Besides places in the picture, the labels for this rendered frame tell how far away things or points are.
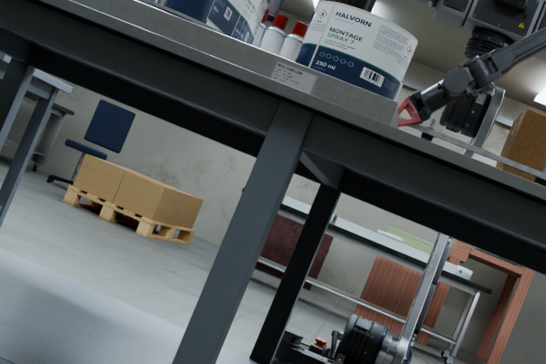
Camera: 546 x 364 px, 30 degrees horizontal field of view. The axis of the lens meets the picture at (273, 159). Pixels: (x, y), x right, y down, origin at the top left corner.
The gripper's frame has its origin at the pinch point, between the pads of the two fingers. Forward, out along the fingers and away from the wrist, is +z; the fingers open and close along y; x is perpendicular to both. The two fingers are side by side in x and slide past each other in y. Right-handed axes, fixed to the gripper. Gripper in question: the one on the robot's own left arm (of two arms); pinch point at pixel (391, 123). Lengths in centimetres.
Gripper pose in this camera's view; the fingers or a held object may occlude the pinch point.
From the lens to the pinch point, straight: 249.9
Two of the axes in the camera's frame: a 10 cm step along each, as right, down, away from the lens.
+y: -1.0, -1.0, -9.9
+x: 5.0, 8.6, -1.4
